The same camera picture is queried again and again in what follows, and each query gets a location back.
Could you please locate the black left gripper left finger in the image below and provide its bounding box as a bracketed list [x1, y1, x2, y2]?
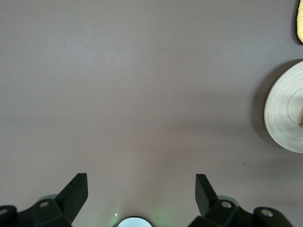
[0, 173, 89, 227]

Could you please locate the round wooden plate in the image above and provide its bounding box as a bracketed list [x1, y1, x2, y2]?
[264, 60, 303, 154]

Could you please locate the yellow quilted oven mitt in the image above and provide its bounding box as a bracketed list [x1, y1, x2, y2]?
[294, 0, 303, 45]

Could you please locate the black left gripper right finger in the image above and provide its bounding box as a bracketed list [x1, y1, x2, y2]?
[189, 174, 294, 227]

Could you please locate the brown table cover mat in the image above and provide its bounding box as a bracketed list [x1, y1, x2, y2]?
[0, 0, 303, 227]

